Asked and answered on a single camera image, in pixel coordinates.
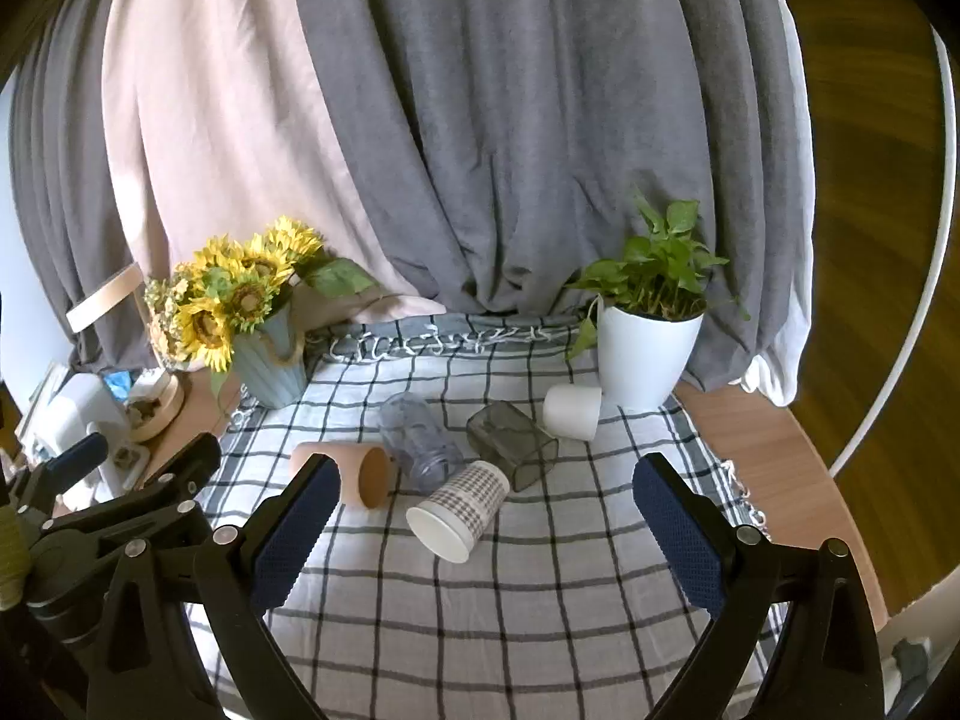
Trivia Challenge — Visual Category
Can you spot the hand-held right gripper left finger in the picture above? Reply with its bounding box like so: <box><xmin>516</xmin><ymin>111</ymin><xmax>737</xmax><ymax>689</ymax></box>
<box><xmin>86</xmin><ymin>456</ymin><xmax>340</xmax><ymax>720</ymax></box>

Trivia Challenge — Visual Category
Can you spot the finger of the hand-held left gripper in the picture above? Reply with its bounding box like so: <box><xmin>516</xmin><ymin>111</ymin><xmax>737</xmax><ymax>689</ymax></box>
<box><xmin>34</xmin><ymin>431</ymin><xmax>224</xmax><ymax>563</ymax></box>
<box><xmin>9</xmin><ymin>431</ymin><xmax>110</xmax><ymax>515</ymax></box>

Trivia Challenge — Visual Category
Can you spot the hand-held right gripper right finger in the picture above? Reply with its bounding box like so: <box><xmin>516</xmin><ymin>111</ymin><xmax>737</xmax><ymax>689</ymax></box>
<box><xmin>632</xmin><ymin>454</ymin><xmax>886</xmax><ymax>720</ymax></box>

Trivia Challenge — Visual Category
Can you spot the tan paper cup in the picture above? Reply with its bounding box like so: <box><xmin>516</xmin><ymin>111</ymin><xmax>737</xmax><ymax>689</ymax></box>
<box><xmin>291</xmin><ymin>441</ymin><xmax>392</xmax><ymax>509</ymax></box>

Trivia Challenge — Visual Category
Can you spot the clear glass cup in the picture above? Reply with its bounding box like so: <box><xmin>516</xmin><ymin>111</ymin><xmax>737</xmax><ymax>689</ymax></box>
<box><xmin>379</xmin><ymin>393</ymin><xmax>464</xmax><ymax>492</ymax></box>

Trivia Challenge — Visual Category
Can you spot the white cup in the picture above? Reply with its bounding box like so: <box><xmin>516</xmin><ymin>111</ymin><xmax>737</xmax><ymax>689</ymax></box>
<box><xmin>543</xmin><ymin>383</ymin><xmax>603</xmax><ymax>440</ymax></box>

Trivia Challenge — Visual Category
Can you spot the checked paper cup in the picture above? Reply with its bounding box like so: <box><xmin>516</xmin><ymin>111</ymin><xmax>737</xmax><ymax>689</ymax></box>
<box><xmin>406</xmin><ymin>460</ymin><xmax>511</xmax><ymax>562</ymax></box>

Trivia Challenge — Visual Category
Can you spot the grey transparent square cup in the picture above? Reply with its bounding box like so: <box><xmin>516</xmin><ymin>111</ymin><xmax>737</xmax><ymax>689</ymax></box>
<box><xmin>466</xmin><ymin>402</ymin><xmax>560</xmax><ymax>494</ymax></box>

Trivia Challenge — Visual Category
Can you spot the white appliance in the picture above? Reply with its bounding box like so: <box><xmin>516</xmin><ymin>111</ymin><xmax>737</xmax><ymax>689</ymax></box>
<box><xmin>15</xmin><ymin>371</ymin><xmax>132</xmax><ymax>470</ymax></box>

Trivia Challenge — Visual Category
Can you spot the round wooden box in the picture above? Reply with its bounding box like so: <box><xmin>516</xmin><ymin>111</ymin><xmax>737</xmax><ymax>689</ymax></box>
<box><xmin>124</xmin><ymin>369</ymin><xmax>186</xmax><ymax>442</ymax></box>

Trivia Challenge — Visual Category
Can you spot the blue ribbed vase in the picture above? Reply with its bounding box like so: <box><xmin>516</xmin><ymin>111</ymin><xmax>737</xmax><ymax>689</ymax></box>
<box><xmin>234</xmin><ymin>306</ymin><xmax>308</xmax><ymax>410</ymax></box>

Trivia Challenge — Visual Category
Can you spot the pale dried flower bunch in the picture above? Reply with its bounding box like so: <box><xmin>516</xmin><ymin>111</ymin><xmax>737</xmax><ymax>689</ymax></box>
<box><xmin>145</xmin><ymin>276</ymin><xmax>190</xmax><ymax>370</ymax></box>

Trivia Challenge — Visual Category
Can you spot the checked tablecloth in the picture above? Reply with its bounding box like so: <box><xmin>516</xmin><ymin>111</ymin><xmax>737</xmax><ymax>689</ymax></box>
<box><xmin>184</xmin><ymin>315</ymin><xmax>790</xmax><ymax>720</ymax></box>

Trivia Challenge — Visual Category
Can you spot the green plant in white pot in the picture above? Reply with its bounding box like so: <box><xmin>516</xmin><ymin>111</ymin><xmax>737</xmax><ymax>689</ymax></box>
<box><xmin>562</xmin><ymin>191</ymin><xmax>751</xmax><ymax>408</ymax></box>

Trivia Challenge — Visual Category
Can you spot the white sheer curtain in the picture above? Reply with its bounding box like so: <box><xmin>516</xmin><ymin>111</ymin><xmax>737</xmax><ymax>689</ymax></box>
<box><xmin>739</xmin><ymin>0</ymin><xmax>818</xmax><ymax>407</ymax></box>

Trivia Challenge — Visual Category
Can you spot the sunflower bouquet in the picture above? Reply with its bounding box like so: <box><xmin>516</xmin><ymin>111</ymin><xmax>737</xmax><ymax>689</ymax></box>
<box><xmin>174</xmin><ymin>216</ymin><xmax>376</xmax><ymax>374</ymax></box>

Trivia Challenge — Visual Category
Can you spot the grey cloth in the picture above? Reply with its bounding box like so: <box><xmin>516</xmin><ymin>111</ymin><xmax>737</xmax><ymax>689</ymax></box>
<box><xmin>889</xmin><ymin>637</ymin><xmax>938</xmax><ymax>700</ymax></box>

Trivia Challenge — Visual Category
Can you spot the pink curtain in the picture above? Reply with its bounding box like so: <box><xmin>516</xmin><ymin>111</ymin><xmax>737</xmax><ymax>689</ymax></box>
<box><xmin>101</xmin><ymin>0</ymin><xmax>448</xmax><ymax>325</ymax></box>

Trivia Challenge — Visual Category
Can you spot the grey curtain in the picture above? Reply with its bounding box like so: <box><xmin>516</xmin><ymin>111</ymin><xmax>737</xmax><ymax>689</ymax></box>
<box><xmin>7</xmin><ymin>0</ymin><xmax>815</xmax><ymax>392</ymax></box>

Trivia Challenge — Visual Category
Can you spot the wooden chair rail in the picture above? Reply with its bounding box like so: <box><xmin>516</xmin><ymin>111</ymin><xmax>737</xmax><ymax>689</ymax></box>
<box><xmin>66</xmin><ymin>264</ymin><xmax>145</xmax><ymax>332</ymax></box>

